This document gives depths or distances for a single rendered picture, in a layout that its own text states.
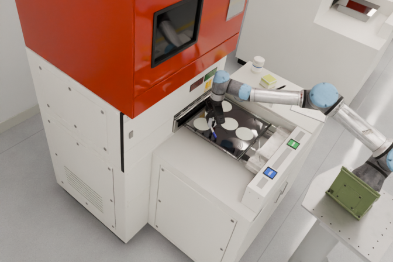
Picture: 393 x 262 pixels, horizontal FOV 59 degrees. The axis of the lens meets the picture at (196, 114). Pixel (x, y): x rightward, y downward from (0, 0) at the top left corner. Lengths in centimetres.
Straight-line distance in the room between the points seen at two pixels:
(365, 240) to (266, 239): 94
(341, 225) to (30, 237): 190
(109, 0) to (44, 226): 178
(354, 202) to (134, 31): 132
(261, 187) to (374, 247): 60
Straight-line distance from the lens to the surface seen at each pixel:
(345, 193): 192
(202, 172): 184
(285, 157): 185
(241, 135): 196
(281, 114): 207
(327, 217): 190
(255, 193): 167
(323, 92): 169
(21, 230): 269
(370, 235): 195
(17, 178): 294
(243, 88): 170
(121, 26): 126
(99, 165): 198
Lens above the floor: 226
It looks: 43 degrees down
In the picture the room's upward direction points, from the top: 10 degrees clockwise
